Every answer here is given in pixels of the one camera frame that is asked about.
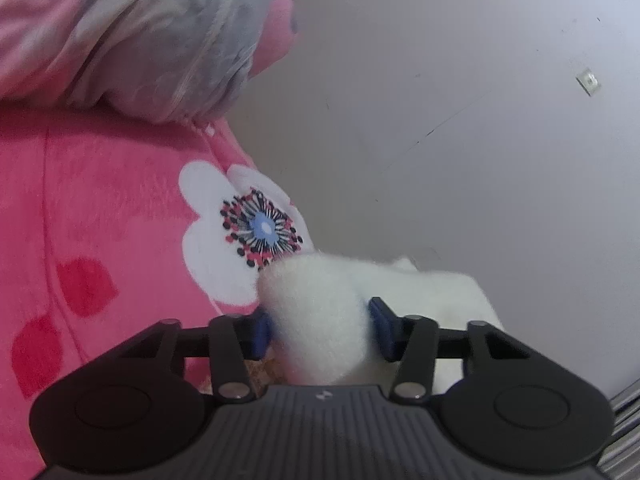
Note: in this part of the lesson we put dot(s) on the pink grey floral quilt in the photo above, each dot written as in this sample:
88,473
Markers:
150,35

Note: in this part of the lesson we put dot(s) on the pink floral blanket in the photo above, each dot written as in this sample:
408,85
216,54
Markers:
125,235

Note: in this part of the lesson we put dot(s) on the white wall switch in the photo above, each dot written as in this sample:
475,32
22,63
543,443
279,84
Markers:
587,80

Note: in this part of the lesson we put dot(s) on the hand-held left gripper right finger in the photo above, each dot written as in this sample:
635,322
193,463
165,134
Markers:
382,327

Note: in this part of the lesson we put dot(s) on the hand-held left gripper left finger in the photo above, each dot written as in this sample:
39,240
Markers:
260,332

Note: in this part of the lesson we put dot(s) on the white deer sweater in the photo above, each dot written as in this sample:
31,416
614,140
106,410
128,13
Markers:
340,320

